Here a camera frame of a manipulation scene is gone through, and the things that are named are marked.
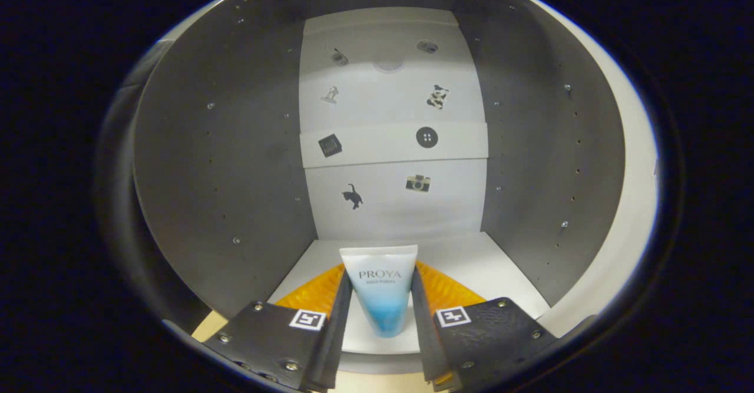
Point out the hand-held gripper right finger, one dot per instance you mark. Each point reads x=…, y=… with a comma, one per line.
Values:
x=425, y=334

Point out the white and blue tube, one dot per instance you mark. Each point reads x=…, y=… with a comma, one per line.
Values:
x=380, y=287

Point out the grey cabinet body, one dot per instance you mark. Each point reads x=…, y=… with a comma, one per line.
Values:
x=224, y=175

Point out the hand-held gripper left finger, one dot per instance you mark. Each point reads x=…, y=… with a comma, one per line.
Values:
x=336, y=334

